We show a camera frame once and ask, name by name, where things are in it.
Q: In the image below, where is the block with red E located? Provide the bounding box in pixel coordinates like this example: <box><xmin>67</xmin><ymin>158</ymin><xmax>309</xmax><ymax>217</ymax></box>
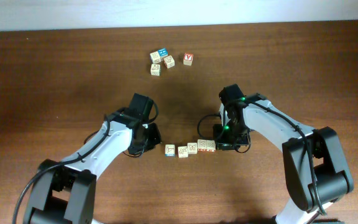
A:
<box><xmin>163</xmin><ymin>55</ymin><xmax>175</xmax><ymax>68</ymax></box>

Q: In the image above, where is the block with blue letter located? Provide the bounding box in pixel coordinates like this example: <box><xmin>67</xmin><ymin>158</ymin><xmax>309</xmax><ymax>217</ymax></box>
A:
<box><xmin>158</xmin><ymin>48</ymin><xmax>168</xmax><ymax>58</ymax></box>

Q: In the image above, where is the block with bird picture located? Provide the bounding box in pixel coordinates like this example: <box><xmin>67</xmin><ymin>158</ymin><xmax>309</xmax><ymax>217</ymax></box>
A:
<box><xmin>178</xmin><ymin>146</ymin><xmax>188</xmax><ymax>158</ymax></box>

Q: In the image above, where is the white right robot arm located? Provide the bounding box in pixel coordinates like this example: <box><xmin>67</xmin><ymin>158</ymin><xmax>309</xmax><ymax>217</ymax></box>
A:
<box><xmin>213</xmin><ymin>86</ymin><xmax>354</xmax><ymax>223</ymax></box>

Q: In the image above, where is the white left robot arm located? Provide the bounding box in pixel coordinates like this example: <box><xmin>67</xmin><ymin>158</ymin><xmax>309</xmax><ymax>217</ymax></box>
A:
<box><xmin>23</xmin><ymin>111</ymin><xmax>161</xmax><ymax>224</ymax></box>

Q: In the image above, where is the block with red I and fish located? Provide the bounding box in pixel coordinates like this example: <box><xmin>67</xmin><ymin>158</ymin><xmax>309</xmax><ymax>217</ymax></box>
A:
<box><xmin>197</xmin><ymin>139</ymin><xmax>207</xmax><ymax>151</ymax></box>

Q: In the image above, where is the block with red letter side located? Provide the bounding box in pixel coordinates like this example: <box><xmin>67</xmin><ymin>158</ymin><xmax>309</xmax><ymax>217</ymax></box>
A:
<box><xmin>206</xmin><ymin>140</ymin><xmax>216</xmax><ymax>152</ymax></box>

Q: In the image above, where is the block with donkey picture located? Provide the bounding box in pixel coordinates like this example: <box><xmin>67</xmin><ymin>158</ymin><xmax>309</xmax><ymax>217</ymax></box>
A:
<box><xmin>150</xmin><ymin>51</ymin><xmax>161</xmax><ymax>63</ymax></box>

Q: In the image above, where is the block with butterfly picture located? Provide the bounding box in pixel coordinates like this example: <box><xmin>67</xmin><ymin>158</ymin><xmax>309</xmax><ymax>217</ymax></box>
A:
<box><xmin>187</xmin><ymin>142</ymin><xmax>198</xmax><ymax>154</ymax></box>

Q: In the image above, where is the block with red V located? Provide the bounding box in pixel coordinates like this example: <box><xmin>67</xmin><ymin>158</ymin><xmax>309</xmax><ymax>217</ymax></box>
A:
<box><xmin>183</xmin><ymin>53</ymin><xmax>194</xmax><ymax>66</ymax></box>

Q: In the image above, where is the small blue block edge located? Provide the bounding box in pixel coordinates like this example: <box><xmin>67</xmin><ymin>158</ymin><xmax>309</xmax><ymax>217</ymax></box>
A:
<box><xmin>150</xmin><ymin>63</ymin><xmax>161</xmax><ymax>76</ymax></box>

